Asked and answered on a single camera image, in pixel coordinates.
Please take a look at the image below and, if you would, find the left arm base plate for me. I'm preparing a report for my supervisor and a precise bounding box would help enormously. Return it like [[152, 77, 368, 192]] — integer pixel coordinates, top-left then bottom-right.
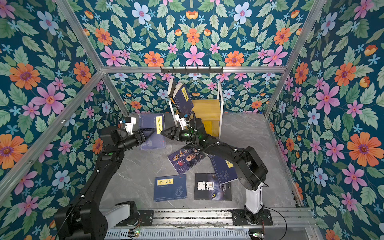
[[116, 210, 154, 227]]

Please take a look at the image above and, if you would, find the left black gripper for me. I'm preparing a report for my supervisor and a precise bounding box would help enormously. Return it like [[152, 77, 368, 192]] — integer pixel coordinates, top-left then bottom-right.
[[114, 128, 154, 153]]

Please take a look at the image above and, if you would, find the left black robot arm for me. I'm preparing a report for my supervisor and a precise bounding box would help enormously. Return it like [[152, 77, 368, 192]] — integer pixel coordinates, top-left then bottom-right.
[[54, 126, 155, 240]]

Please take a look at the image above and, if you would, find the navy book yellow label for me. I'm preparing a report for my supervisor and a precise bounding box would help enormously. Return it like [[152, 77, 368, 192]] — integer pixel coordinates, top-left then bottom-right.
[[173, 84, 194, 116]]

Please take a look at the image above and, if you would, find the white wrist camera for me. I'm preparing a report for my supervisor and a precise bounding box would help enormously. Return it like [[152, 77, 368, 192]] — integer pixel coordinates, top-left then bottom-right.
[[124, 117, 137, 135], [175, 114, 188, 130]]

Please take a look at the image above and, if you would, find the wooden shelf white frame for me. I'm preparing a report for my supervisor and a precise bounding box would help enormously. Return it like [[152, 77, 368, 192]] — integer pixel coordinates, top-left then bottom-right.
[[170, 80, 224, 138]]

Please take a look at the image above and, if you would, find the yellow book under shelf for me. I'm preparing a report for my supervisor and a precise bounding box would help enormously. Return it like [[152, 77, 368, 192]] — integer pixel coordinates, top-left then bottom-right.
[[203, 121, 213, 135]]

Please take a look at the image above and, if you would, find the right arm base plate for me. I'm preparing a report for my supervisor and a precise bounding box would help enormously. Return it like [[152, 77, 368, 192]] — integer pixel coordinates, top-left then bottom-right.
[[230, 209, 273, 226]]

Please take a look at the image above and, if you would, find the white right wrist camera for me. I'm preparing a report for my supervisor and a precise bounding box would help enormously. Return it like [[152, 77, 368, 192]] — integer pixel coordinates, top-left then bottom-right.
[[175, 114, 188, 130]]

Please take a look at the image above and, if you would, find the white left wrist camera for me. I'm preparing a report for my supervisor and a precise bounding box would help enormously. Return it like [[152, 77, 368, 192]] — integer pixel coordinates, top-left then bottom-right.
[[124, 117, 137, 135]]

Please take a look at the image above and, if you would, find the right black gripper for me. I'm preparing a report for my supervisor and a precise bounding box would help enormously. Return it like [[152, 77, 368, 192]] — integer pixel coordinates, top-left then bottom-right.
[[162, 128, 200, 144]]

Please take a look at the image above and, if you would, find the black hook rail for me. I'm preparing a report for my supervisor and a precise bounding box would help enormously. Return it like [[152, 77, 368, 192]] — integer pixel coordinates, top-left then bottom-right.
[[160, 67, 224, 74]]

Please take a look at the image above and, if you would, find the black wolf cover book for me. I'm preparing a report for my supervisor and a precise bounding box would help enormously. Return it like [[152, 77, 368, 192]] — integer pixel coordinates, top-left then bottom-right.
[[194, 173, 232, 201]]

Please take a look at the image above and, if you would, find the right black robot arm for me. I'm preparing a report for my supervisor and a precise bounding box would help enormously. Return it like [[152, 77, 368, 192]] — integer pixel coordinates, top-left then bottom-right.
[[161, 118, 268, 225]]

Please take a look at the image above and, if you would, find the dark illustrated cover book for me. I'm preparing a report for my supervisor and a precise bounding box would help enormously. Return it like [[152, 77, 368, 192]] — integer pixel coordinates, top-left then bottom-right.
[[168, 145, 206, 175]]

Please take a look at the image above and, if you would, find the black book on shelf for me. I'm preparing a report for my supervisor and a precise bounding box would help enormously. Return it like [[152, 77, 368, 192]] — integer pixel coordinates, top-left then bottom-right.
[[168, 82, 176, 111]]

